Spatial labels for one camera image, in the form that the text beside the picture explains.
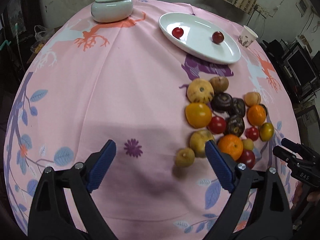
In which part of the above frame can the green yellow tomato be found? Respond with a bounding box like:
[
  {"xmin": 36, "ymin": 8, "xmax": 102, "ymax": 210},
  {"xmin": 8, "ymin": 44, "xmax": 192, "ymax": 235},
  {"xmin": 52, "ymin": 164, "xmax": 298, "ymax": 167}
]
[{"xmin": 259, "ymin": 122, "xmax": 274, "ymax": 141}]

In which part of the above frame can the dark red plum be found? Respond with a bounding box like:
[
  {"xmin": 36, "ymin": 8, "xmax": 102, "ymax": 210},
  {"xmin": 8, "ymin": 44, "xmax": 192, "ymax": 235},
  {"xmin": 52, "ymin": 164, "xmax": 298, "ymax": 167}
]
[{"xmin": 236, "ymin": 149, "xmax": 255, "ymax": 169}]

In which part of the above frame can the small orange mandarin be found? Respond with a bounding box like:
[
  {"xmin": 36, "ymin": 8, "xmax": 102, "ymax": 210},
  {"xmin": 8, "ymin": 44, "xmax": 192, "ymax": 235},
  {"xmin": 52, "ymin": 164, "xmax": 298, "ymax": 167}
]
[{"xmin": 217, "ymin": 134, "xmax": 244, "ymax": 161}]

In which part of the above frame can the tan longan fruit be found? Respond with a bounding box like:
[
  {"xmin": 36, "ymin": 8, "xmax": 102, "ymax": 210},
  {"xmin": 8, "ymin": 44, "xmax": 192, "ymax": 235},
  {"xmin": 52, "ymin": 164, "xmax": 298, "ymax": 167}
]
[{"xmin": 242, "ymin": 138, "xmax": 254, "ymax": 151}]

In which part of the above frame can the small spotted pepino melon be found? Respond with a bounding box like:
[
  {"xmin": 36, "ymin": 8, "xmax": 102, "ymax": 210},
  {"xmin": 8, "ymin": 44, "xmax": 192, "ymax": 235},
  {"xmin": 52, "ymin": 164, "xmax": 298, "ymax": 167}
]
[{"xmin": 189, "ymin": 129, "xmax": 215, "ymax": 158}]

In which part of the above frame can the small tan longan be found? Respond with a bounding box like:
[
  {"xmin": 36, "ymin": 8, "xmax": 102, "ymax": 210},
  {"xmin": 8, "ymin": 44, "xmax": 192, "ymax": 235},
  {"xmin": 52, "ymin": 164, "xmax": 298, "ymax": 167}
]
[{"xmin": 175, "ymin": 148, "xmax": 195, "ymax": 167}]

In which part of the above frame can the large orange mandarin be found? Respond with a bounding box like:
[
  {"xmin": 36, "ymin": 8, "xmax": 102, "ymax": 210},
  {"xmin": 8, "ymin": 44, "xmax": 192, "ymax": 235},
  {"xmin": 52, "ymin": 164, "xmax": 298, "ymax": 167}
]
[{"xmin": 247, "ymin": 105, "xmax": 266, "ymax": 126}]

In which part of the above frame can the small red cherry tomato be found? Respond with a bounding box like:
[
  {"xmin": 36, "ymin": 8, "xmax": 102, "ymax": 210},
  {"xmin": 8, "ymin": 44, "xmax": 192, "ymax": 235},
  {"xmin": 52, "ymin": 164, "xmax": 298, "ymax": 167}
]
[{"xmin": 207, "ymin": 116, "xmax": 227, "ymax": 134}]

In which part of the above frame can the striped pepino melon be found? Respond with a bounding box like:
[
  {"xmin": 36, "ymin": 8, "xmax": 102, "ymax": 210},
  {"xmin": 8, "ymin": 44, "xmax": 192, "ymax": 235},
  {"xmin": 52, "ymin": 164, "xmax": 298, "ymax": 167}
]
[{"xmin": 244, "ymin": 92, "xmax": 261, "ymax": 107}]

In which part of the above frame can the orange yellow tomato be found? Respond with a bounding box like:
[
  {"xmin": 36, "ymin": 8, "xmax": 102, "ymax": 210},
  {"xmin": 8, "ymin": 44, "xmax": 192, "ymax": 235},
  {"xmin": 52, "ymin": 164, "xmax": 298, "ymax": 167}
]
[{"xmin": 185, "ymin": 103, "xmax": 212, "ymax": 129}]

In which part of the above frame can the brown round fruit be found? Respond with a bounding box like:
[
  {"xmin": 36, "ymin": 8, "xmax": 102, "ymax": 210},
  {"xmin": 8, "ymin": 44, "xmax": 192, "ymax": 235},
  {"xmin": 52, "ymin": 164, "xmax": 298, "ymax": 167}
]
[{"xmin": 209, "ymin": 76, "xmax": 229, "ymax": 94}]

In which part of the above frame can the hidden red cherry tomato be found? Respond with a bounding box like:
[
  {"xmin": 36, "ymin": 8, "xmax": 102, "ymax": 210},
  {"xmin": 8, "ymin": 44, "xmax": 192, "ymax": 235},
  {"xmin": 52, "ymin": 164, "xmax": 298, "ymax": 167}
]
[{"xmin": 212, "ymin": 31, "xmax": 225, "ymax": 44}]

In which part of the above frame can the person's right hand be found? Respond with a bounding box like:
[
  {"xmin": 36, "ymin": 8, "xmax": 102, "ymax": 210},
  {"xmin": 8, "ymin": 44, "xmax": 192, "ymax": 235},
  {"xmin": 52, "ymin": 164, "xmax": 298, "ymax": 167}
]
[{"xmin": 292, "ymin": 181, "xmax": 320, "ymax": 208}]

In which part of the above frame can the black monitor on shelf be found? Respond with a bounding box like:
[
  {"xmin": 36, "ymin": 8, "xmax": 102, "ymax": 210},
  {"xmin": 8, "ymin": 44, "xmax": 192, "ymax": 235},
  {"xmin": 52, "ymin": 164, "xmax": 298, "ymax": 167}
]
[{"xmin": 284, "ymin": 43, "xmax": 317, "ymax": 88}]

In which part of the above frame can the pink patterned tablecloth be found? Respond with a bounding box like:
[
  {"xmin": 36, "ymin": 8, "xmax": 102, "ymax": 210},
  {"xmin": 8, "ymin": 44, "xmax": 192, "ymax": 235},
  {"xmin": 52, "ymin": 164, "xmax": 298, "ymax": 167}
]
[{"xmin": 4, "ymin": 0, "xmax": 299, "ymax": 239}]

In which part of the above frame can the white paper cup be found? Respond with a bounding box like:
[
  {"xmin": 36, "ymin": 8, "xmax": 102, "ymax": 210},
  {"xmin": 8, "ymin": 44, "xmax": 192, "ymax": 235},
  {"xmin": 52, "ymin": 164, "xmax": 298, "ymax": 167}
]
[{"xmin": 238, "ymin": 25, "xmax": 258, "ymax": 48}]

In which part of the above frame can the white oval plate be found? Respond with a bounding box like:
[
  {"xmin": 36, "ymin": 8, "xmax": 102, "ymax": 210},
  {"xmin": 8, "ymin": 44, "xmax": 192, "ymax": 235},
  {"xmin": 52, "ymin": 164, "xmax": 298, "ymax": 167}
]
[{"xmin": 158, "ymin": 12, "xmax": 241, "ymax": 64}]

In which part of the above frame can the pale green lidded jar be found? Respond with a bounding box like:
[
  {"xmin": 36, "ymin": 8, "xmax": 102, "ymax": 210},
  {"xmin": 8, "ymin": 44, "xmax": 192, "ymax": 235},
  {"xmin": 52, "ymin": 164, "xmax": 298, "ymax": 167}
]
[{"xmin": 91, "ymin": 0, "xmax": 133, "ymax": 23}]

